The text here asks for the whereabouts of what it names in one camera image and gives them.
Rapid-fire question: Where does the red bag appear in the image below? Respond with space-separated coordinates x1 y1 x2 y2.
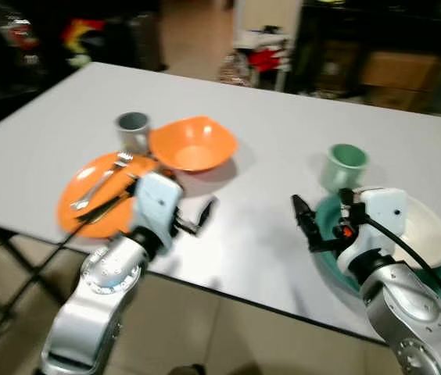
246 45 285 73

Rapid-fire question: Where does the orange plate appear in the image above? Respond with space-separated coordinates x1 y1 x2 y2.
56 152 163 240

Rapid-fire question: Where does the grey cup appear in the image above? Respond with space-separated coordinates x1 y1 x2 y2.
115 112 152 155

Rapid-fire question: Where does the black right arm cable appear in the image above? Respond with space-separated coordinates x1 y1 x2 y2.
361 216 441 333

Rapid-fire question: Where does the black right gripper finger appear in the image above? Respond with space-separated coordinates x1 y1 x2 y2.
305 225 337 253
292 195 317 234

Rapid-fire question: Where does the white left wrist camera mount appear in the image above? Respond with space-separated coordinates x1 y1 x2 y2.
130 171 185 252

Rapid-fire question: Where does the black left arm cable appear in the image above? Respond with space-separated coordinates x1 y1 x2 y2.
0 181 140 375

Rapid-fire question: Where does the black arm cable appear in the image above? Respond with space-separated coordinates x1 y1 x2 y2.
0 181 140 375
361 216 441 333

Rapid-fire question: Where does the silver fork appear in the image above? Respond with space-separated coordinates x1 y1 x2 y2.
70 152 134 212

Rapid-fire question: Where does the dark chair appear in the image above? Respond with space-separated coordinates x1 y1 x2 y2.
125 9 168 73

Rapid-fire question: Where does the orange bowl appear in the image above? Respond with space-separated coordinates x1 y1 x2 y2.
149 116 238 173

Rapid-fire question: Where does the green cup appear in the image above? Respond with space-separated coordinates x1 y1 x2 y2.
320 144 370 194

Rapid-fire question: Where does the black table leg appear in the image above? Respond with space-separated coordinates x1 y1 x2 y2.
0 222 69 307

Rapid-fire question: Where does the flat brown cardboard box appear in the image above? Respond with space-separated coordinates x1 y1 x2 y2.
364 86 434 112

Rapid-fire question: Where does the black shelf unit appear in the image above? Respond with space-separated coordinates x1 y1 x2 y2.
292 0 441 120

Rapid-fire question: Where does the teal plate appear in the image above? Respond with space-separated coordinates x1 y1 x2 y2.
313 194 441 296

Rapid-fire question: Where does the red and yellow toy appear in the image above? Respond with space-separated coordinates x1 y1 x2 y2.
61 18 106 57

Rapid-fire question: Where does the dark table knife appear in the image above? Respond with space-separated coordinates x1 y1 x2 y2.
77 191 137 227

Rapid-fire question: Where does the large brown cardboard box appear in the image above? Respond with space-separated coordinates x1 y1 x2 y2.
360 50 441 92

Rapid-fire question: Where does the white bowl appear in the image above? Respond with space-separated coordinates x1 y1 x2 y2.
377 187 441 270

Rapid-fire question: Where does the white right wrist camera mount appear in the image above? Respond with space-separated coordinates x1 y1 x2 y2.
336 187 409 276

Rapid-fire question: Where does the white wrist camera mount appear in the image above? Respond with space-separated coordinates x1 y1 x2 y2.
130 171 185 252
336 187 409 276

